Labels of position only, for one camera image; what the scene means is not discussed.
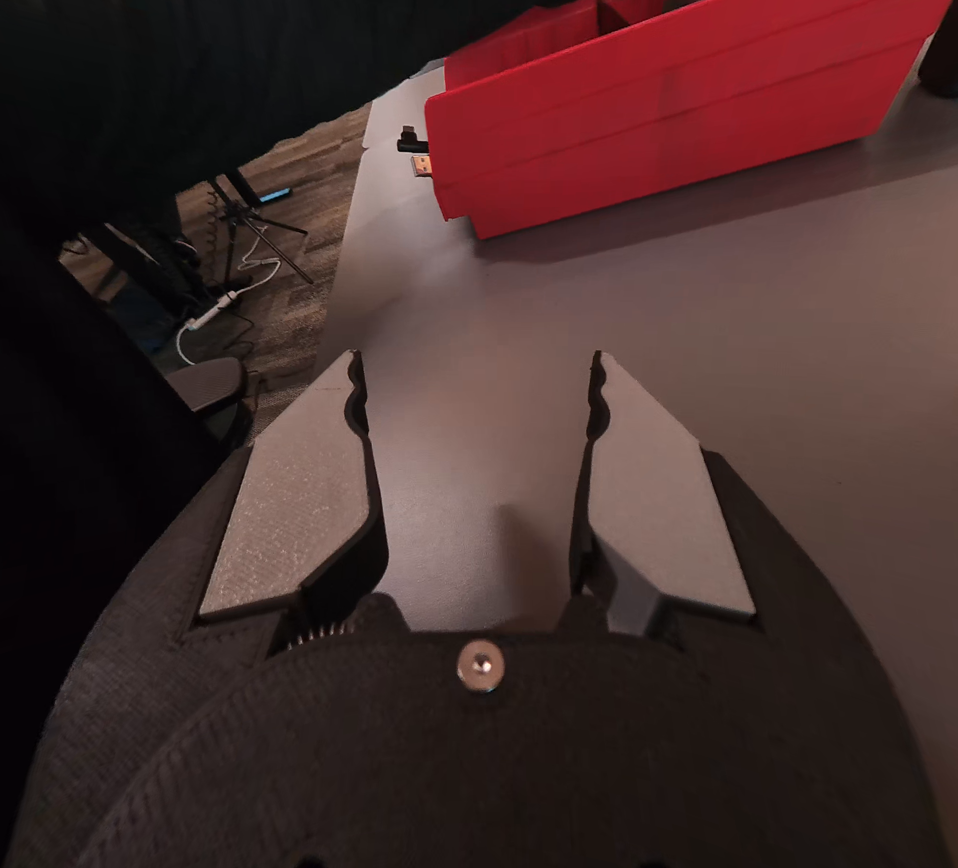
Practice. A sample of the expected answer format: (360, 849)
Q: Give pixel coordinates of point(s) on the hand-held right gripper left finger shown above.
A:
(292, 509)

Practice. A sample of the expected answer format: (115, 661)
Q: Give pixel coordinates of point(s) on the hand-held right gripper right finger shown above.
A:
(659, 509)

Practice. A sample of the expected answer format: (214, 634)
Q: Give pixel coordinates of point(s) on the black tripod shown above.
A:
(235, 191)

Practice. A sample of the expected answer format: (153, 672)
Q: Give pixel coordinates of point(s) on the red plastic bin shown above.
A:
(674, 135)

